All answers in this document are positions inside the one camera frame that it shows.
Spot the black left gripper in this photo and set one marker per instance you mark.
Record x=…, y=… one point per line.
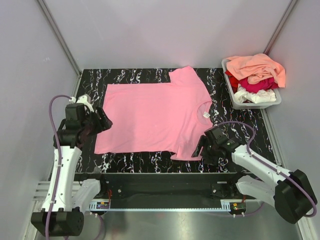
x=103, y=123

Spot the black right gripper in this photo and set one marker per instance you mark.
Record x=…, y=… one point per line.
x=202, y=142

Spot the pink t shirt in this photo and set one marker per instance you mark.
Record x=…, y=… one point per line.
x=155, y=117

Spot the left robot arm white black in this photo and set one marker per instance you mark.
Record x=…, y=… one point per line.
x=62, y=212

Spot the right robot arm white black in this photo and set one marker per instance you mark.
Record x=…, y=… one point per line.
x=289, y=192

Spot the white plastic laundry basket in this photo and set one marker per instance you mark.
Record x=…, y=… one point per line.
x=246, y=104

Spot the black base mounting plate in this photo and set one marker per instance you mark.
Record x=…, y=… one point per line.
x=167, y=187

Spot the magenta red shirt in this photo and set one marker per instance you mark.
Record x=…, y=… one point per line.
x=266, y=84

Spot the white cream shirt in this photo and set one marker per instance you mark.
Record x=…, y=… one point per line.
x=262, y=96

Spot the peach orange shirt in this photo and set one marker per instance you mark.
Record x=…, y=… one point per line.
x=256, y=68

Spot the white slotted cable duct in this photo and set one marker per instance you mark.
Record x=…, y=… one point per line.
x=211, y=206

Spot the right aluminium corner post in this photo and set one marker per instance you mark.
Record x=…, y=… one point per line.
x=280, y=26

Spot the aluminium corner post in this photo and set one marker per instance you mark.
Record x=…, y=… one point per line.
x=53, y=25
x=280, y=26

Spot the left aluminium corner post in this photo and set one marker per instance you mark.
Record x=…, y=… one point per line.
x=53, y=25

